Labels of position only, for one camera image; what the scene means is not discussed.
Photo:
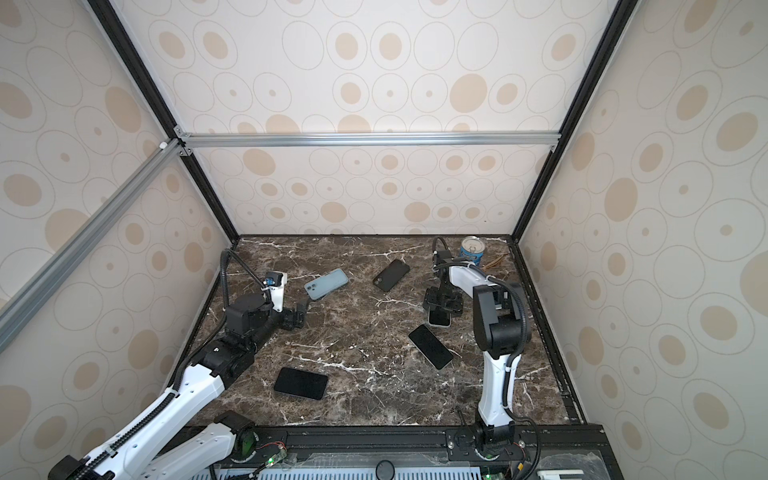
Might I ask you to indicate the black smartphone centre right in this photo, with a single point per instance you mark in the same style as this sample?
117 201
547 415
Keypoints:
431 347

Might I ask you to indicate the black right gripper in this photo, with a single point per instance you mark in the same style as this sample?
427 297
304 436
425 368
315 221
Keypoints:
432 299

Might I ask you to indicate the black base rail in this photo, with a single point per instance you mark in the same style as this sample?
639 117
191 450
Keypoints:
422 452

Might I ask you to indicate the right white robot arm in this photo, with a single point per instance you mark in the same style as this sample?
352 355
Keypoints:
500 325

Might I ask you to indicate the silver aluminium rail left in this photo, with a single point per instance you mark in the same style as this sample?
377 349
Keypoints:
26 303

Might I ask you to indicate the black smartphone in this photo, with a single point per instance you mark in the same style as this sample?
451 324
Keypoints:
431 347
300 383

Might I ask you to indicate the silver aluminium rail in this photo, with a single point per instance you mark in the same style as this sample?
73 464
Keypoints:
26 303
380 139

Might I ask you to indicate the black smartphone front left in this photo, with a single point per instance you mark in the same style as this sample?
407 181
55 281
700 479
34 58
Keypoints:
300 383

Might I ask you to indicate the black vertical frame post left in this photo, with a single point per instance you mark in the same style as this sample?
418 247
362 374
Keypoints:
107 17

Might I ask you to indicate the black vertical frame post right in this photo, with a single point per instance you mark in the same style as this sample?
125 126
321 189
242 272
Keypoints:
606 46

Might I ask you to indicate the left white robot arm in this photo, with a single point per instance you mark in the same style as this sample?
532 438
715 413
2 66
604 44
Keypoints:
137 451

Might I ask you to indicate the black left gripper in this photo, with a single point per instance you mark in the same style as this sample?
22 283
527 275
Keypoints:
290 321

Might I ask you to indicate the silver aluminium rail back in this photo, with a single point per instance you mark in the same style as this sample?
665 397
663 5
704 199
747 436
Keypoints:
380 139

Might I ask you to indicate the open tin can blue label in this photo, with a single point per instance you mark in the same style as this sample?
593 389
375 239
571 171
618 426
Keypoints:
472 248

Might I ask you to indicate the black vertical frame post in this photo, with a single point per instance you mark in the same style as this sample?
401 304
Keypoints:
107 17
606 46

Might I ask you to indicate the light blue empty phone case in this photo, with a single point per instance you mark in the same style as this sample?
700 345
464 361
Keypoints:
326 284

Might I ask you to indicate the light blue cased phone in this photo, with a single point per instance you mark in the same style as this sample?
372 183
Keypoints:
439 317

